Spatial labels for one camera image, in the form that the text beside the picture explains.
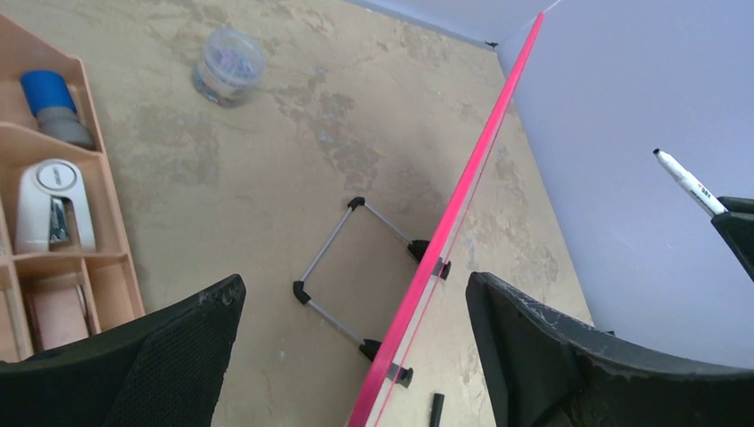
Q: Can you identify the orange plastic file organizer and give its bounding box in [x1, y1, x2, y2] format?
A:
[1, 17, 145, 362]

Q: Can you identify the clear jar of clips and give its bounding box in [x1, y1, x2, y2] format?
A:
[191, 28, 267, 108]

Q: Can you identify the blue capped glue stick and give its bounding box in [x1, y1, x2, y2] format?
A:
[20, 69, 95, 150]

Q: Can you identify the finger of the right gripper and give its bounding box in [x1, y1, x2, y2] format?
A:
[710, 197, 754, 279]

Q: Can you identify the white marker pen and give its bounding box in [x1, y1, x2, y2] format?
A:
[653, 149, 728, 217]

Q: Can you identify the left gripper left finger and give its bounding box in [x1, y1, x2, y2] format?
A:
[1, 274, 246, 426]

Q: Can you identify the black marker cap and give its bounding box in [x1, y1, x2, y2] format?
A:
[428, 392, 445, 427]

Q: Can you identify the red-framed whiteboard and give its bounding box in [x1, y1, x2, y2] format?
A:
[346, 0, 754, 427]

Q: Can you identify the whiteboard wire stand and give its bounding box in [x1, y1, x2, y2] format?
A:
[292, 196, 429, 362]

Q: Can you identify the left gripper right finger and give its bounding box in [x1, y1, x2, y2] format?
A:
[466, 272, 753, 426]

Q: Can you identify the white stapler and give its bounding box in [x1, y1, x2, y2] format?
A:
[15, 158, 96, 254]

